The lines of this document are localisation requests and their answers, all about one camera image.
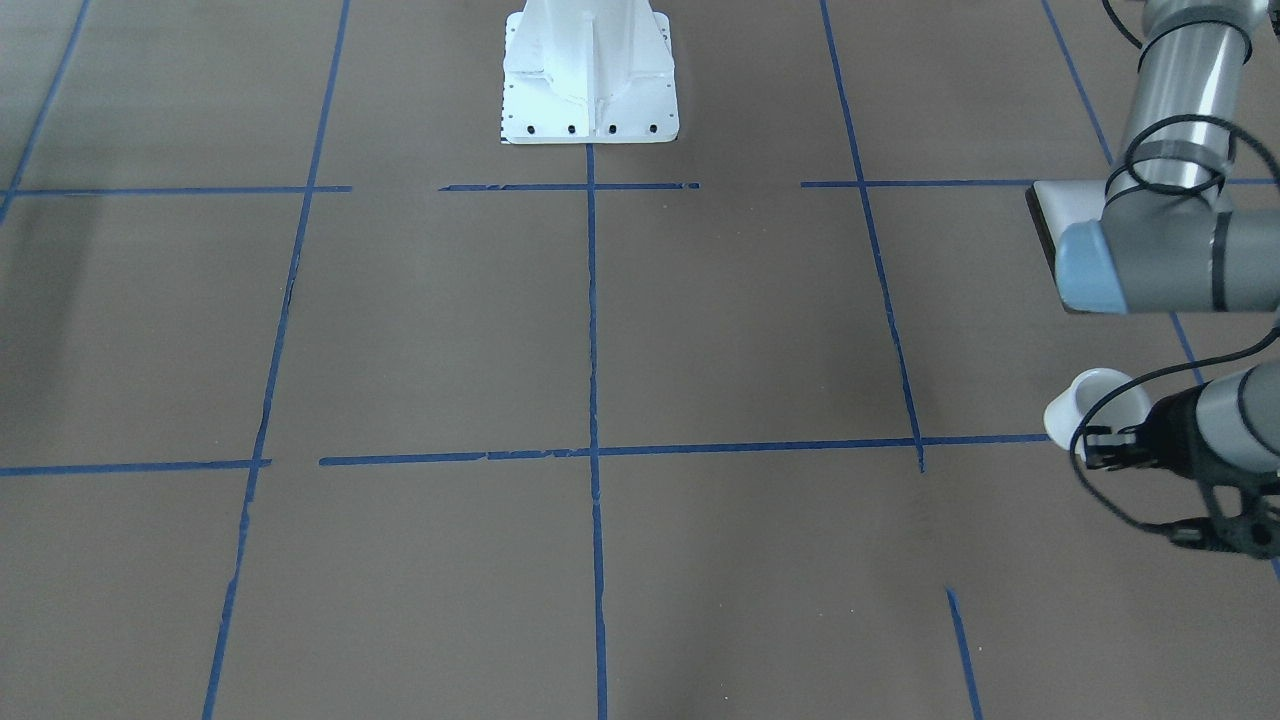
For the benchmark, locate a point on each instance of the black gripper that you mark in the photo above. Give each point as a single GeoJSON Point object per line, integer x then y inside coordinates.
{"type": "Point", "coordinates": [1170, 436]}

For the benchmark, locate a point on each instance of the white plastic cup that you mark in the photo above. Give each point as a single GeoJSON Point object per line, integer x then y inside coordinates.
{"type": "Point", "coordinates": [1066, 411]}

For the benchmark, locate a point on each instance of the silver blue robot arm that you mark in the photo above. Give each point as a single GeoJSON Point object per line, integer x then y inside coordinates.
{"type": "Point", "coordinates": [1167, 242]}

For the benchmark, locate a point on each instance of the silver closed laptop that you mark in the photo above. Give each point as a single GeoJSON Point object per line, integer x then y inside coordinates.
{"type": "Point", "coordinates": [1067, 216]}

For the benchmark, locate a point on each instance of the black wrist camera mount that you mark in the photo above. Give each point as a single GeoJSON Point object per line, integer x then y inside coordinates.
{"type": "Point", "coordinates": [1239, 519]}

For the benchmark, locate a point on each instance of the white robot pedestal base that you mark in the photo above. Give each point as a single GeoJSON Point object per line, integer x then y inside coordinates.
{"type": "Point", "coordinates": [588, 72]}

